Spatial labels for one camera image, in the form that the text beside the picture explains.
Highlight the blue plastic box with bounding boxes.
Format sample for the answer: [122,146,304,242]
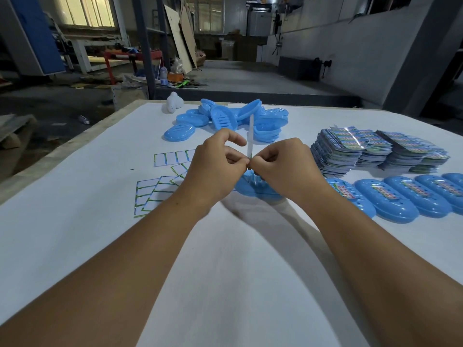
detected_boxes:
[415,174,463,215]
[384,175,453,219]
[354,178,420,224]
[442,172,463,188]
[325,177,377,219]
[234,169,285,201]

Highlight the green-edged sticker sheet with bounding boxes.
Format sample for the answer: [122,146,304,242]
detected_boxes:
[247,113,255,159]
[153,149,196,167]

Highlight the brown leaning board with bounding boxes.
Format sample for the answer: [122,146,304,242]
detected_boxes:
[179,3,198,68]

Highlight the person's left hand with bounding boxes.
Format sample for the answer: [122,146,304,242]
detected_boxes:
[180,128,251,211]

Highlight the pale leaning plywood board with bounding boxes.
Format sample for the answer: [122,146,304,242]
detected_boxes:
[164,4,193,75]

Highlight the wide window with grid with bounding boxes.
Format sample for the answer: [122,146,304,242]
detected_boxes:
[193,0,225,33]

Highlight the thick dark steel post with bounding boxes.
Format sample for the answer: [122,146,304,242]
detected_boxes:
[131,0,157,101]

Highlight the fanned backing sheets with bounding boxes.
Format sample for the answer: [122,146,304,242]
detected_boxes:
[170,162,191,186]

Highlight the black box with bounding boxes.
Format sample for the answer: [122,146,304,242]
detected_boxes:
[277,56,322,82]

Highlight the silver machine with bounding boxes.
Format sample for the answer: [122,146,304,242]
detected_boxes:
[246,0,279,37]

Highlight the grey slanted pillar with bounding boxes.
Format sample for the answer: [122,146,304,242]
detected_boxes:
[382,0,463,118]

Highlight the thin dark steel post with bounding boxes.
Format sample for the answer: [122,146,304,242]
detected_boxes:
[156,0,171,71]

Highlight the large bright window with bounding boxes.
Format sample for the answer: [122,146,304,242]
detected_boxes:
[56,0,115,28]

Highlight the pale wooden crate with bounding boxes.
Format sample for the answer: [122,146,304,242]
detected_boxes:
[111,85,148,112]

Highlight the wooden pallet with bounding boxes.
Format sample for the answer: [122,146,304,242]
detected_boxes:
[0,114,38,148]

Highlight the red metal table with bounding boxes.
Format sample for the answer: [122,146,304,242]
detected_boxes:
[104,49,163,85]

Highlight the small white plastic figure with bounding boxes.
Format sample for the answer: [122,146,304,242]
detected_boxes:
[166,91,184,114]

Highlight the person's right hand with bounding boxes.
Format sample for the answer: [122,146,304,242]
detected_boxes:
[249,137,329,208]

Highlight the blue and white machine cabinet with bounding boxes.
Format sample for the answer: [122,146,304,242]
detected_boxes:
[9,0,67,76]

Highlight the white metal workbench frame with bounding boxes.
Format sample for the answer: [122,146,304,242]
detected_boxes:
[63,34,129,75]

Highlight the pile of blue soap dishes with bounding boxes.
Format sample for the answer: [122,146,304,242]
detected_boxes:
[163,98,289,143]

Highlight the person's right forearm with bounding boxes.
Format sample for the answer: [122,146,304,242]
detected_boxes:
[302,186,463,347]

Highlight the person's left forearm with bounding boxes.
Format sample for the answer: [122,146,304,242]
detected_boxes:
[0,187,212,347]

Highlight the stacks of colourful sticker sheets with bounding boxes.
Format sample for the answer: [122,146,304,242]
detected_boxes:
[310,125,450,177]

